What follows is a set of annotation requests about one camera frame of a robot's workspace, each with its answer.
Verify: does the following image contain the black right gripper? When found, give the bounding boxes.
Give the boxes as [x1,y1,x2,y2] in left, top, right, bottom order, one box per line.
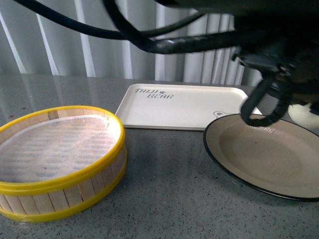
[175,0,319,103]

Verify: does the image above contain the white steamed bun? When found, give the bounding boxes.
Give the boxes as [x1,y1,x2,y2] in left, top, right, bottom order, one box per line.
[288,104,319,128]

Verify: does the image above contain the beige plate with black rim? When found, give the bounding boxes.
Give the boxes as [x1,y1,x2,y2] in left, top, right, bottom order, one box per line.
[203,115,319,202]

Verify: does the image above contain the cream rectangular bear tray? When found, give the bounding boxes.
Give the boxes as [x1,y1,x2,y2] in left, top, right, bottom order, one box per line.
[116,84,248,131]

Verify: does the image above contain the grey pleated curtain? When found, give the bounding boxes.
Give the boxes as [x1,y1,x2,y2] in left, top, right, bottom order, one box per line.
[0,0,261,86]

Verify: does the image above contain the white steamer liner cloth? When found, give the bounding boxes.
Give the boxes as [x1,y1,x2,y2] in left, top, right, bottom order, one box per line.
[0,115,118,183]

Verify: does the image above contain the yellow rimmed wooden steamer basket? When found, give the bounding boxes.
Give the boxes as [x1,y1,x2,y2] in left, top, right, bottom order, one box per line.
[0,106,127,222]

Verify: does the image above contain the black cable bundle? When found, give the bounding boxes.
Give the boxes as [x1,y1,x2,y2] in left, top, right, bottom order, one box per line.
[13,0,293,126]

